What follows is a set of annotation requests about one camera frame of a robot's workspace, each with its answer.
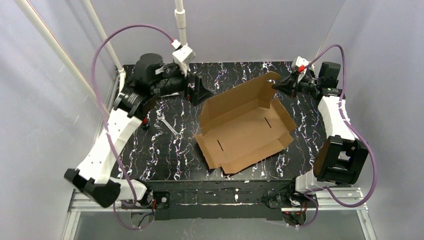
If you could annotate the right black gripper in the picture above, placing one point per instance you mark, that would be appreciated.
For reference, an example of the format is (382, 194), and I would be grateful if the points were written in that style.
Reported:
(293, 86)

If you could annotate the silver wrench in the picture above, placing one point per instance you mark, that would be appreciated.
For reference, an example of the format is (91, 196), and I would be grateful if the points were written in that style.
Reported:
(162, 118)

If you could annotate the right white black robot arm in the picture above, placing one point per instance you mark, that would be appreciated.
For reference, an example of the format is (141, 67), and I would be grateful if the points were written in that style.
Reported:
(341, 158)

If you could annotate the aluminium rail base frame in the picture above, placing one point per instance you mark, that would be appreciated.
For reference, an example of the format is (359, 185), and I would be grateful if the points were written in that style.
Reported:
(182, 184)

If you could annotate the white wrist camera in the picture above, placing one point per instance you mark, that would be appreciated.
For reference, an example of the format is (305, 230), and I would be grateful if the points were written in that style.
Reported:
(300, 66)
(182, 56)

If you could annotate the white pvc pipe frame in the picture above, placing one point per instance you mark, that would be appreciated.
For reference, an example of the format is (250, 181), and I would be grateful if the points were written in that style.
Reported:
(77, 28)

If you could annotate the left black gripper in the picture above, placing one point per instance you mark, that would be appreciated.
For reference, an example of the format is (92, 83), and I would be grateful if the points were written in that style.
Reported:
(190, 88)

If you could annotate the brown cardboard box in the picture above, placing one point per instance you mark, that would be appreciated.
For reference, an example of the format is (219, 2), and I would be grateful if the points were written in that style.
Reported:
(244, 125)

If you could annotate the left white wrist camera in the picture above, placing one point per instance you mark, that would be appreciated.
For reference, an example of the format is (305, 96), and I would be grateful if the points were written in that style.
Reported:
(182, 56)

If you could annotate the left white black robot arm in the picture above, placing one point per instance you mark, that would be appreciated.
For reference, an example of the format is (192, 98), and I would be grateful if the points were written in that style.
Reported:
(151, 78)

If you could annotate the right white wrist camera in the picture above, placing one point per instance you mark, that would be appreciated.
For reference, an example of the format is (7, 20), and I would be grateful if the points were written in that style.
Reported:
(300, 66)

